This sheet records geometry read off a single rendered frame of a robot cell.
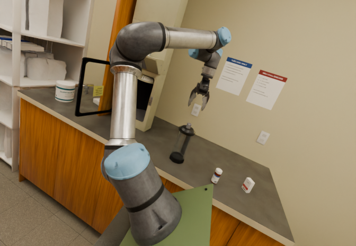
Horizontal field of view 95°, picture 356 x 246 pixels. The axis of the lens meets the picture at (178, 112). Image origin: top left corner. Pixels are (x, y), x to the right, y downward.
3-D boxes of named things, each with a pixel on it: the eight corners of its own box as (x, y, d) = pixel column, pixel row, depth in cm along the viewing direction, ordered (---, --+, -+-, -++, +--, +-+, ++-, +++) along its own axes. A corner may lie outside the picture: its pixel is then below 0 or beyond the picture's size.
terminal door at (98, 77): (113, 112, 135) (123, 63, 123) (74, 117, 108) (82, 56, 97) (112, 111, 135) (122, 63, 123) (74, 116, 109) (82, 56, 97)
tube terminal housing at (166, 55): (130, 111, 161) (150, 28, 138) (158, 124, 153) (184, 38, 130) (112, 116, 138) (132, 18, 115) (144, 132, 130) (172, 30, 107)
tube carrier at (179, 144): (185, 156, 114) (195, 129, 108) (184, 165, 104) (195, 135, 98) (170, 150, 114) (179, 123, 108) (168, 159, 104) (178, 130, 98)
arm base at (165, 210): (168, 247, 38) (150, 211, 36) (123, 245, 44) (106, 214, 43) (188, 199, 51) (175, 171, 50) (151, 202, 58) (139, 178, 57)
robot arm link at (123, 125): (105, 193, 47) (116, 23, 56) (98, 182, 59) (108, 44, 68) (145, 186, 53) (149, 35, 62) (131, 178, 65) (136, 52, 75)
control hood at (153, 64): (123, 60, 124) (126, 47, 121) (160, 75, 116) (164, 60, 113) (113, 59, 114) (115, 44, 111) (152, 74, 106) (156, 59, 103)
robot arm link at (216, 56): (206, 44, 90) (217, 49, 95) (199, 63, 94) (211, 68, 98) (215, 45, 84) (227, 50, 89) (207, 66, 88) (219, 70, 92)
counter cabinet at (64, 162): (80, 152, 220) (89, 89, 194) (226, 240, 169) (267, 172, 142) (18, 181, 159) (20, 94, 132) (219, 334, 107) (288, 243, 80)
